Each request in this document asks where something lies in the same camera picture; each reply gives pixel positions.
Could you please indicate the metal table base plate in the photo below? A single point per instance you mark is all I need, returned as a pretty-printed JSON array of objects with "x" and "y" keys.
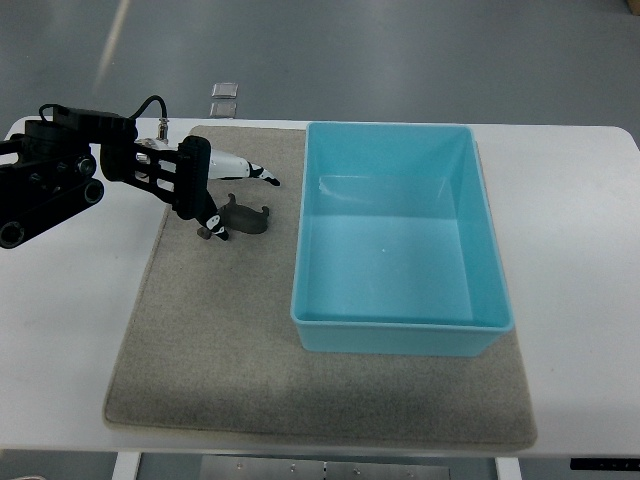
[{"x": 227, "y": 467}]

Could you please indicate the blue plastic box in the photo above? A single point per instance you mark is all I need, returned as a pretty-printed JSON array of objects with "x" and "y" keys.
[{"x": 396, "y": 251}]

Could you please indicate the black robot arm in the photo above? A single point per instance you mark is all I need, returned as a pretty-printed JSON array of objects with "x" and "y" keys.
[{"x": 60, "y": 153}]

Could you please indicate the brown toy hippo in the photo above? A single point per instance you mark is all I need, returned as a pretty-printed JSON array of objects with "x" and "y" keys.
[{"x": 236, "y": 217}]

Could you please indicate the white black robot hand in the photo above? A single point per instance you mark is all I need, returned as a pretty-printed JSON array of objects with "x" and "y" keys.
[{"x": 210, "y": 180}]

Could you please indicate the black table control panel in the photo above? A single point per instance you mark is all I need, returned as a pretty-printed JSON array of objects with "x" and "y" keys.
[{"x": 605, "y": 464}]

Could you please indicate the grey felt mat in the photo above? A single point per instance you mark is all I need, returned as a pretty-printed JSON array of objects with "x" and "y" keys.
[{"x": 211, "y": 347}]

